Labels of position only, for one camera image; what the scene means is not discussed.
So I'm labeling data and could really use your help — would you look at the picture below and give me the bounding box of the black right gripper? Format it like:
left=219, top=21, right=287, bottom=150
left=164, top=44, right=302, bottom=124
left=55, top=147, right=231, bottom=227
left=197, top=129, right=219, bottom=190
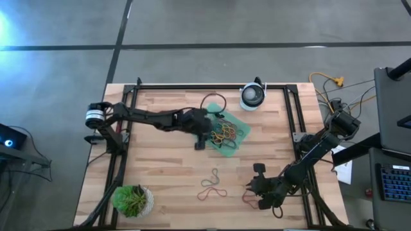
left=245, top=162, right=274, bottom=210

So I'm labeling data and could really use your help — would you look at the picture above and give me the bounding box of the yellow rubber band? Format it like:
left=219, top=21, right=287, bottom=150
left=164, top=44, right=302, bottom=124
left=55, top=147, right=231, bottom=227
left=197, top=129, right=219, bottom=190
left=211, top=123, right=239, bottom=144

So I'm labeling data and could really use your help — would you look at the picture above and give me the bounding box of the green translucent plastic bin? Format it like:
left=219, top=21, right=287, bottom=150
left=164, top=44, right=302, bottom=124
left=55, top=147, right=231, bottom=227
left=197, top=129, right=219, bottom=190
left=205, top=101, right=252, bottom=158

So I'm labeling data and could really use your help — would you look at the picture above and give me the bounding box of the white cup with black inside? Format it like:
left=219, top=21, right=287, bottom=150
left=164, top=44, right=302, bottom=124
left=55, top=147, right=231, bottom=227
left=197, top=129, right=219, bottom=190
left=239, top=82, right=267, bottom=112

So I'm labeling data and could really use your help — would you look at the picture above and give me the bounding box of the white ball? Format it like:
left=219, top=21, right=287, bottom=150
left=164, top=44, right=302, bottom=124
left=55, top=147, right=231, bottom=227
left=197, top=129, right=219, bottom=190
left=243, top=87, right=258, bottom=101

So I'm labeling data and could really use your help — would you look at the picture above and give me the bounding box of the green plant in white pot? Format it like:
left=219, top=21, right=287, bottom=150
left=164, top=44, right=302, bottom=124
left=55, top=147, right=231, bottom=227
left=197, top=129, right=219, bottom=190
left=111, top=184, right=155, bottom=218

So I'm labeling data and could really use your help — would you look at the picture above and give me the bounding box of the white paper sheet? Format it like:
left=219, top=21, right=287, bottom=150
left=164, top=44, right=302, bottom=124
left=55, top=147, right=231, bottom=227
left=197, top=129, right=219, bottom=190
left=329, top=144, right=353, bottom=185

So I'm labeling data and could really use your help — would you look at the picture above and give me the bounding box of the black power strip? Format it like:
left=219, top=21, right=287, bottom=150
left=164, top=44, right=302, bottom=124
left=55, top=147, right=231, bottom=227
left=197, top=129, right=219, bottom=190
left=330, top=98, right=344, bottom=112

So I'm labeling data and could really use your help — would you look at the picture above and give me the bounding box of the black backlit keyboard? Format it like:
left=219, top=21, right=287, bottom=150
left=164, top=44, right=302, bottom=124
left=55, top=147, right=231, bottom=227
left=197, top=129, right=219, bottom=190
left=380, top=164, right=411, bottom=203

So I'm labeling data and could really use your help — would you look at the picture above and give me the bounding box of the dark grey workstation desk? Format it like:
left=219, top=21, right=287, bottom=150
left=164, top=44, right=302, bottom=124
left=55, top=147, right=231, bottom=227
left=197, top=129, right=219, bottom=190
left=332, top=57, right=411, bottom=231

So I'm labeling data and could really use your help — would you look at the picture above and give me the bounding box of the black device with blue light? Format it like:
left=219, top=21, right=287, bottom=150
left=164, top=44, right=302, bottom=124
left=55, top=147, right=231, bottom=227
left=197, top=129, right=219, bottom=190
left=0, top=123, right=28, bottom=151

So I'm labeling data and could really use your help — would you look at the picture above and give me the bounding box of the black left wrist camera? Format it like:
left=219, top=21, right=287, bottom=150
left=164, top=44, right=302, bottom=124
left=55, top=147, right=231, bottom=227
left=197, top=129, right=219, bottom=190
left=186, top=108, right=211, bottom=128

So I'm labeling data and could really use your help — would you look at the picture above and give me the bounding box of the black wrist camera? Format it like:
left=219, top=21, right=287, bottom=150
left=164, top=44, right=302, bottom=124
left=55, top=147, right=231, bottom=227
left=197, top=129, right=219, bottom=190
left=186, top=108, right=211, bottom=128
left=272, top=182, right=289, bottom=200

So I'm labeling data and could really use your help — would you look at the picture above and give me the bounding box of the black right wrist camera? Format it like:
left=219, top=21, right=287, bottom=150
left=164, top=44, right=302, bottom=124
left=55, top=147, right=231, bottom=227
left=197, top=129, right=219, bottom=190
left=272, top=182, right=289, bottom=200

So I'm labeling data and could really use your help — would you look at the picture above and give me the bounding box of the black metal rig frame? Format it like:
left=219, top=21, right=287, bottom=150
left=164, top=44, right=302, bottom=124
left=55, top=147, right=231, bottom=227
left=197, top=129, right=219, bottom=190
left=76, top=76, right=349, bottom=231

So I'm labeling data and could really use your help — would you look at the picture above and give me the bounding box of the yellow extension cord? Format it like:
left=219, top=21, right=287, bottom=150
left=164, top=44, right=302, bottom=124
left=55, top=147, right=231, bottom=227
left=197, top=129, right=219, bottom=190
left=308, top=72, right=345, bottom=88

